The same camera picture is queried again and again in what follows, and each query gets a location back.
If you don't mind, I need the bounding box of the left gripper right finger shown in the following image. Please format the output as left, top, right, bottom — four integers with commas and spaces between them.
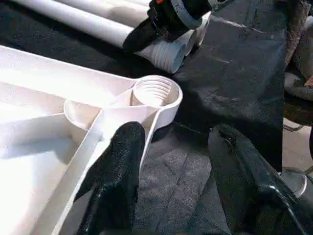
208, 123, 313, 235

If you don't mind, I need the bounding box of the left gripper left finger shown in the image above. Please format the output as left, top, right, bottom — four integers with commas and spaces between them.
76, 121, 146, 235

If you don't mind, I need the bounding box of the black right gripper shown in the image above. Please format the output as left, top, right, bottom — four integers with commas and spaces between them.
122, 0, 230, 53

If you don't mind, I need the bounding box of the white plastic table leg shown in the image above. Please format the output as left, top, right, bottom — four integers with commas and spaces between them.
10, 0, 187, 75
64, 0, 199, 55
122, 0, 212, 48

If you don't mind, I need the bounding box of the white plastic table top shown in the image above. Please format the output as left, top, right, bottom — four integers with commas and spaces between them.
0, 45, 184, 235

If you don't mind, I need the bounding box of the black work mat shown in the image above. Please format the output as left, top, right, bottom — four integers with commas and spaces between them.
0, 0, 295, 235

